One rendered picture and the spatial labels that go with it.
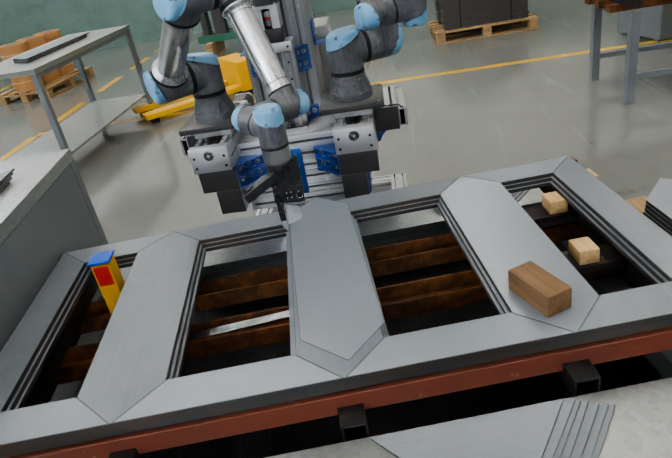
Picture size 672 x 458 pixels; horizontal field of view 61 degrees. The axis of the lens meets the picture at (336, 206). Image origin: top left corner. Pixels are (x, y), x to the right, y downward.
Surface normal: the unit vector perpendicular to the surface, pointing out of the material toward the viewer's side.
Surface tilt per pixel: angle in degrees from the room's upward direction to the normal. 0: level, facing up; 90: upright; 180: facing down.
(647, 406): 0
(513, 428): 0
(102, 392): 0
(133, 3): 90
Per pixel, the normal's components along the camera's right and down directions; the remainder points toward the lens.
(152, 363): -0.16, -0.88
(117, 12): -0.04, 0.47
